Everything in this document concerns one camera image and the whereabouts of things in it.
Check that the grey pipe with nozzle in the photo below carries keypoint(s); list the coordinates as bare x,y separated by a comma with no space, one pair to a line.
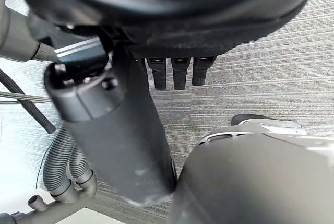
44,212

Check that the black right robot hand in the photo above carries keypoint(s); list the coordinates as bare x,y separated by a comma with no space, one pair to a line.
182,4

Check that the grey forked pipe fitting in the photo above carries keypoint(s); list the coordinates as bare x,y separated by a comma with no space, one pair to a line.
86,190

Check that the grey plastic drain pipe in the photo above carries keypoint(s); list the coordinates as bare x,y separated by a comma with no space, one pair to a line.
18,38

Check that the thin metal rod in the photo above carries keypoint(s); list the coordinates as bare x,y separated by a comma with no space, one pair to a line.
23,96

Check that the silver robot leg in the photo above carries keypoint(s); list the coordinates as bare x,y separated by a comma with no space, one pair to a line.
250,182

